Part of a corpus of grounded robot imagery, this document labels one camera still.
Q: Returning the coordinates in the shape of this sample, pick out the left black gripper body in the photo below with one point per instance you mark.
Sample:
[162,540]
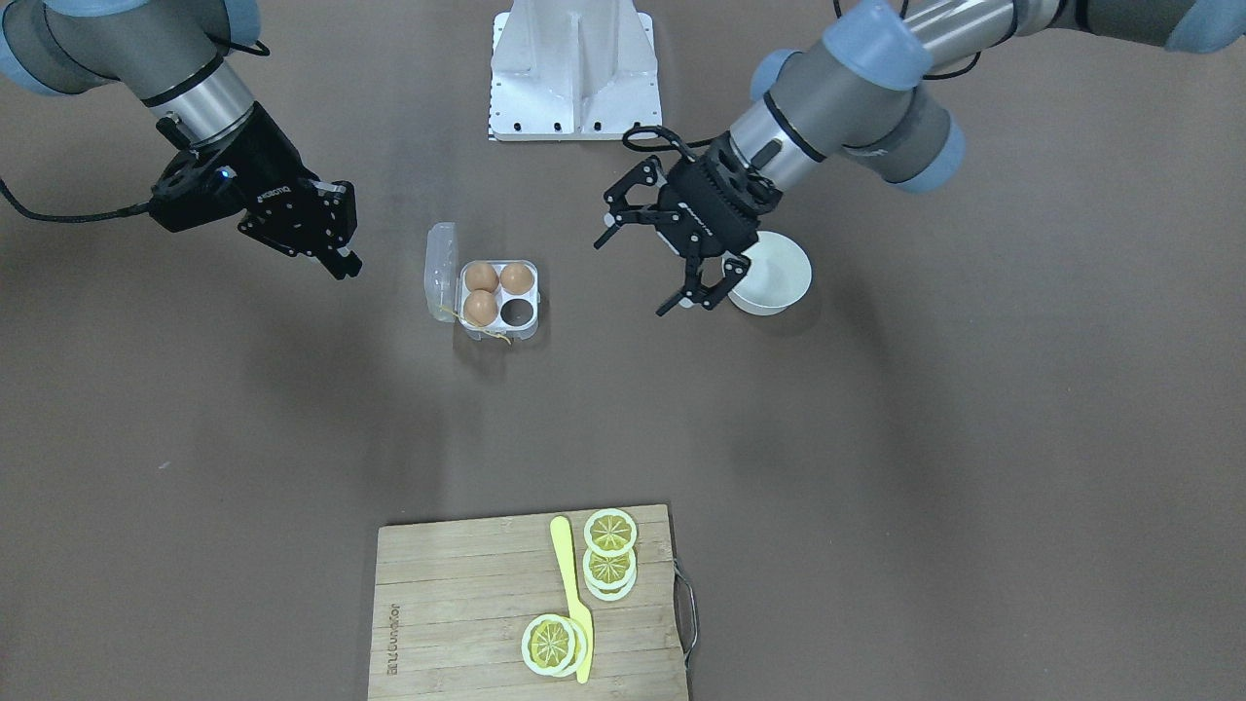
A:
[693,239]

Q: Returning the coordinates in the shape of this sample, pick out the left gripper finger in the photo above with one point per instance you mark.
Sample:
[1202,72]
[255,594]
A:
[733,270]
[692,292]

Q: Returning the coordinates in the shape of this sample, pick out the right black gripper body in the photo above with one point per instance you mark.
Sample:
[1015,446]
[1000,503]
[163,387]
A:
[265,166]

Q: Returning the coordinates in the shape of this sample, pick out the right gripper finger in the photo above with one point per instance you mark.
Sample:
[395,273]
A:
[309,218]

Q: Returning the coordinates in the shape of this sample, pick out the brown egg from bowl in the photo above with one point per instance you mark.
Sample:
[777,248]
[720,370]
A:
[517,278]

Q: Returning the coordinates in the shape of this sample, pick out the clear plastic egg box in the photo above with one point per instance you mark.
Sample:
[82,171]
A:
[443,285]

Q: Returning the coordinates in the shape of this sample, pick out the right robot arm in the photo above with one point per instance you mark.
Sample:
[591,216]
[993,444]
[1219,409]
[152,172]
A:
[172,55]

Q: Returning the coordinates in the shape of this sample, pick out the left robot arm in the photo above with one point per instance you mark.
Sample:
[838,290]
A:
[860,92]

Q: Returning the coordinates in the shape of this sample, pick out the brown egg near slot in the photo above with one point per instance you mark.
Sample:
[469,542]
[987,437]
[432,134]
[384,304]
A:
[481,276]

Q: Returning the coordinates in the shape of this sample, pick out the brown egg slot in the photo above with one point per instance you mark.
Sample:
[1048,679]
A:
[481,276]
[480,307]

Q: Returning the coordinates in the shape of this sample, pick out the brown egg far slot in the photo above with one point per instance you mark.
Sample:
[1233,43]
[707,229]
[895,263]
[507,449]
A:
[480,307]

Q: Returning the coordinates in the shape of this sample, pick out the white ceramic bowl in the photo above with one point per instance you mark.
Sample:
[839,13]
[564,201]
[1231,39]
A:
[779,277]

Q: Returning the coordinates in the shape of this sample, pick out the yellow rubber band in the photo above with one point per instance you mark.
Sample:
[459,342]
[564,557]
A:
[480,331]

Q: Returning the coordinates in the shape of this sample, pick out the lemon slice front lower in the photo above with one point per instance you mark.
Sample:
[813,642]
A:
[610,532]

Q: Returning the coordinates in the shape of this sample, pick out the yellow plastic knife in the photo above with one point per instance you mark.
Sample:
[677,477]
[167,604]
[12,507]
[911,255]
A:
[560,531]

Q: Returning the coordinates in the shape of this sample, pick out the lemon slice back lower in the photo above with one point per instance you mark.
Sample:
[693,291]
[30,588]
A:
[610,578]

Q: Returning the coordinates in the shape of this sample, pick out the lemon slice under upper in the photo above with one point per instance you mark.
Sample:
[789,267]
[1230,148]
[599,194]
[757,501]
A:
[582,648]

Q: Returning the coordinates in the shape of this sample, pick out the lemon slice top upper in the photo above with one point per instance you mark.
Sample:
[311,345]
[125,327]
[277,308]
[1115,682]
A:
[548,645]

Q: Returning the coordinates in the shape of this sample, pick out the wooden cutting board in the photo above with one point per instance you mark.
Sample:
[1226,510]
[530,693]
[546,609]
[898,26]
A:
[453,599]

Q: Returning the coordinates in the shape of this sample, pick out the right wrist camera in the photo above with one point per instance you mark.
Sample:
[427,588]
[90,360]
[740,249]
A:
[195,182]

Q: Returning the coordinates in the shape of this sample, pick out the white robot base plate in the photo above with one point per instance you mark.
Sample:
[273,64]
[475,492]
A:
[572,70]

